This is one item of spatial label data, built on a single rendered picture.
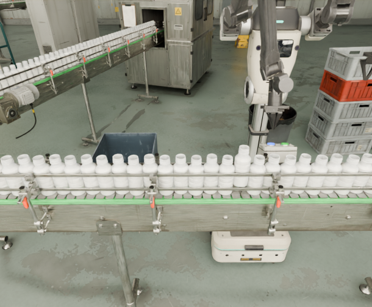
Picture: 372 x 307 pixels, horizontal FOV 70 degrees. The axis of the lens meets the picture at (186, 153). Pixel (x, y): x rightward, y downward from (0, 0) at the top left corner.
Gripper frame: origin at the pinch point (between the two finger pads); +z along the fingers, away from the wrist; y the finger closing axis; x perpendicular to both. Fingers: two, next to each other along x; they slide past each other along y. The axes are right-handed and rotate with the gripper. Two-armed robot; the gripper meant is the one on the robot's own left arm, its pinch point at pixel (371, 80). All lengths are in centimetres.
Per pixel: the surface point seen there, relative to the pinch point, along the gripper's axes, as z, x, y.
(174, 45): 55, 84, 354
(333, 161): 25.1, 13.6, -15.3
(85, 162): 24, 105, -16
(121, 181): 32, 93, -17
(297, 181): 33.7, 25.6, -16.7
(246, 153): 21, 47, -16
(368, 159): 24.1, 1.4, -15.8
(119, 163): 25, 93, -16
